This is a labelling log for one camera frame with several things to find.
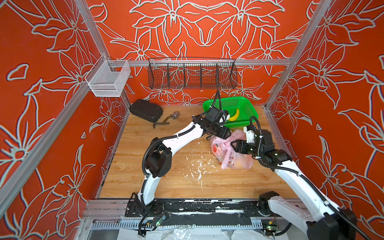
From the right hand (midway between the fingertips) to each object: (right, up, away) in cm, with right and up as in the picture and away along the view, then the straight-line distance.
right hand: (233, 142), depth 79 cm
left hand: (-2, +6, +4) cm, 8 cm away
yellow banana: (+11, +15, +31) cm, 36 cm away
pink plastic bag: (-4, -7, -1) cm, 8 cm away
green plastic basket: (+20, +17, +32) cm, 41 cm away
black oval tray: (-56, +19, +34) cm, 68 cm away
